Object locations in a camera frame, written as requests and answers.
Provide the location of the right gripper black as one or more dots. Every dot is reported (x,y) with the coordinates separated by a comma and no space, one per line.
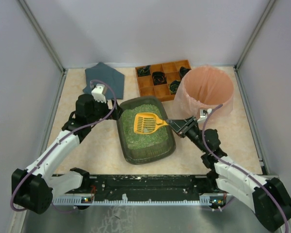
(184,127)

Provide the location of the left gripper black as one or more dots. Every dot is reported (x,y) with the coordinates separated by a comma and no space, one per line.
(112,109)

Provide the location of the yellow litter scoop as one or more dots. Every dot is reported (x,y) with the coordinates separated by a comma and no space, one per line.
(147,123)

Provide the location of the dark grey litter box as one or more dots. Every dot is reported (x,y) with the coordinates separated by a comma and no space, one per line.
(149,154)

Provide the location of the trash bin with pink bag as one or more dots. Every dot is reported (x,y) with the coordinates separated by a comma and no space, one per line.
(204,87)

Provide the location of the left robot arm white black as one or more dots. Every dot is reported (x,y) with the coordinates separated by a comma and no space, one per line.
(35,187)

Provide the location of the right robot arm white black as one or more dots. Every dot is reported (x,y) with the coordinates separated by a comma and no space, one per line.
(266,197)

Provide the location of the green litter pellets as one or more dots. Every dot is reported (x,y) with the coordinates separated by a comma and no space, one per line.
(138,141)

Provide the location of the folded grey-blue cloth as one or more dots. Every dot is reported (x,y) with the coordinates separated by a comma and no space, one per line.
(102,72)

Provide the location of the rolled tie yellow floral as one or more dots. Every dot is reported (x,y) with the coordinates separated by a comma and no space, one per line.
(173,86)

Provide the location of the orange wooden compartment tray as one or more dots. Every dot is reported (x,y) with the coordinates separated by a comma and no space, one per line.
(171,70)

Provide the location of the rolled tie orange pattern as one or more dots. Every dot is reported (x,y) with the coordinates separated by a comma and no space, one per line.
(159,78)

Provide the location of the rolled tie green pattern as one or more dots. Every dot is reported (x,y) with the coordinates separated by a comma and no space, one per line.
(143,71)

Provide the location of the rolled tie dark grey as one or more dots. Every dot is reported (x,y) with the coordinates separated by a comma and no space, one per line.
(183,71)

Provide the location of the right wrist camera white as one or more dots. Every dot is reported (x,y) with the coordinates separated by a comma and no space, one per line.
(203,114)

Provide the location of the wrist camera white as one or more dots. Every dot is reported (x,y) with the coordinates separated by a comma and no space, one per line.
(99,93)
(203,114)

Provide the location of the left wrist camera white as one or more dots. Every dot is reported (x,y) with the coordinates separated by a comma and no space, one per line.
(99,93)

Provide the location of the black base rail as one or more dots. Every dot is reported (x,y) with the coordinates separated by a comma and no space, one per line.
(152,190)

